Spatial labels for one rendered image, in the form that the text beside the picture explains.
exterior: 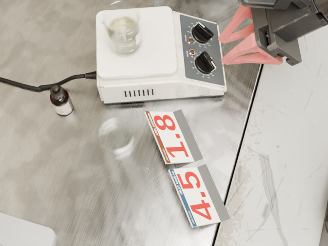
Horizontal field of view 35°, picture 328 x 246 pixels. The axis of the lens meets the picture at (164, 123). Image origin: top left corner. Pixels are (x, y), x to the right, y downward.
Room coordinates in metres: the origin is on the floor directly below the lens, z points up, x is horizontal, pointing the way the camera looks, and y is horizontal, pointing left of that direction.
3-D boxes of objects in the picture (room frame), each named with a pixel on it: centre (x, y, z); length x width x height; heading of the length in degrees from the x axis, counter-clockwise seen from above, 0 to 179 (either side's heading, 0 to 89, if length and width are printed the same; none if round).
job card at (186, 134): (0.31, -0.01, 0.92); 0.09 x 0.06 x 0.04; 18
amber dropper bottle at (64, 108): (0.38, 0.16, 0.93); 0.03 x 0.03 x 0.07
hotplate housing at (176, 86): (0.44, 0.01, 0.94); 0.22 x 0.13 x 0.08; 91
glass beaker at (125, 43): (0.44, 0.05, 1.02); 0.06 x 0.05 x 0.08; 91
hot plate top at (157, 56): (0.44, 0.04, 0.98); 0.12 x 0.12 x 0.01; 1
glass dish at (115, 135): (0.32, 0.08, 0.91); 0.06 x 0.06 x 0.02
